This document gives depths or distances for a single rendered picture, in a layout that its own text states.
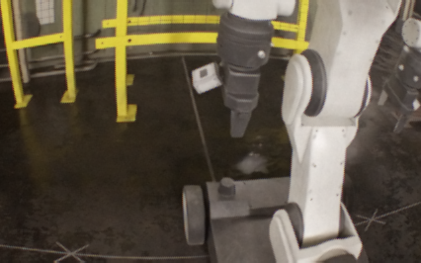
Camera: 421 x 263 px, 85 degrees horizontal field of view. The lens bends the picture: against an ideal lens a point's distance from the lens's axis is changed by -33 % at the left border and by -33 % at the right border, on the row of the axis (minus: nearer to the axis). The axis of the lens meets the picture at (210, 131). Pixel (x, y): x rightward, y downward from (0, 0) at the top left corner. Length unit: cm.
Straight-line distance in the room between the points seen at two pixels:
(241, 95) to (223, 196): 44
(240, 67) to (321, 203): 36
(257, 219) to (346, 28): 61
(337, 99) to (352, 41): 13
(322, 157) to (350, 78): 19
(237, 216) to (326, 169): 33
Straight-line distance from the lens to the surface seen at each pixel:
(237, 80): 51
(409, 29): 69
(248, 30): 46
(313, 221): 71
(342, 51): 57
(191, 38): 146
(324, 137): 68
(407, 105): 76
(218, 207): 89
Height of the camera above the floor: 86
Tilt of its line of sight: 34 degrees down
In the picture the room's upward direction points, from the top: 5 degrees clockwise
